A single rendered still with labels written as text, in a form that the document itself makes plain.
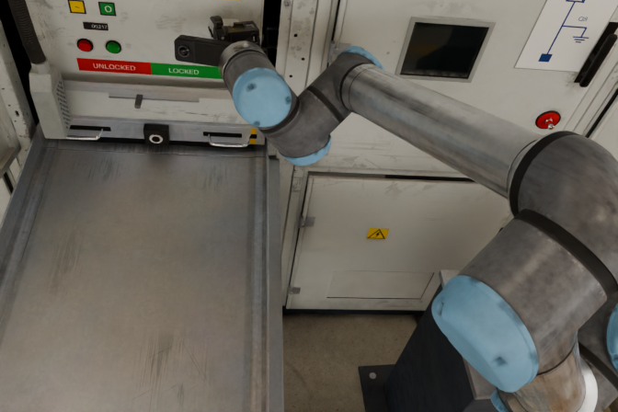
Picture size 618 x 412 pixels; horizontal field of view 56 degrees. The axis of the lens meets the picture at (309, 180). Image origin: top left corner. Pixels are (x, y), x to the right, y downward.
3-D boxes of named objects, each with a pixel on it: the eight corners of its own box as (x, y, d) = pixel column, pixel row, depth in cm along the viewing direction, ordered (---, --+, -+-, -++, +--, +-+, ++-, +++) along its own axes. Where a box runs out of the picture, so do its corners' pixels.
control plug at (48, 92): (66, 140, 133) (50, 80, 119) (44, 139, 132) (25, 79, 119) (74, 116, 138) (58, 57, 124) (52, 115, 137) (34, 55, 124)
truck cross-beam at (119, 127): (264, 144, 151) (266, 128, 146) (47, 134, 145) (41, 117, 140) (264, 131, 154) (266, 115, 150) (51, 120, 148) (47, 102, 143)
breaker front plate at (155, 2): (254, 131, 147) (265, -45, 111) (55, 121, 142) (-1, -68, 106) (254, 128, 148) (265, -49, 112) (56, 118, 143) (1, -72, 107)
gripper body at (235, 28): (252, 53, 120) (268, 78, 111) (211, 58, 118) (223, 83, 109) (251, 17, 116) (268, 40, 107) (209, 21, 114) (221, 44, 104)
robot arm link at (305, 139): (350, 135, 107) (314, 90, 99) (305, 179, 106) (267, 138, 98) (326, 118, 114) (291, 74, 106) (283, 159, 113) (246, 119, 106)
